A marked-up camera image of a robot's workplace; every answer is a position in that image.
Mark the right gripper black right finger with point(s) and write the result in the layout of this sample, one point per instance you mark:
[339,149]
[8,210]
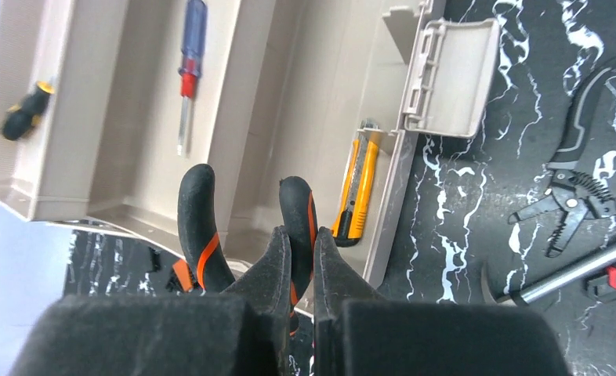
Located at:
[359,332]

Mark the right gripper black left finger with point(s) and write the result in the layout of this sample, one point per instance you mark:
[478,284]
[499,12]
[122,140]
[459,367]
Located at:
[241,331]

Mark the orange black scraper tool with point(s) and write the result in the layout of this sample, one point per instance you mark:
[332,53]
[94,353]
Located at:
[181,279]

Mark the yellow black utility knife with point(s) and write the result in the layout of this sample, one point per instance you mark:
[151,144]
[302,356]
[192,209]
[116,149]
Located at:
[349,226]

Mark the translucent brown beige tool box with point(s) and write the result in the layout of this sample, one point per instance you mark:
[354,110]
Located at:
[48,174]

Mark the blue red screwdriver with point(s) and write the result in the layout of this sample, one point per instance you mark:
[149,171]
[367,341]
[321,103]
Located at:
[192,51]

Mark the yellow black screwdriver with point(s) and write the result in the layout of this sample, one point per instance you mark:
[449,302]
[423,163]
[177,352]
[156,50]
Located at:
[22,117]

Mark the black marbled table mat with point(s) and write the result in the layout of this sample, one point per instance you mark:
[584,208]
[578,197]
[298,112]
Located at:
[327,66]

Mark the black wire stripper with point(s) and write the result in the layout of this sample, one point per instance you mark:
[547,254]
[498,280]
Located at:
[578,195]

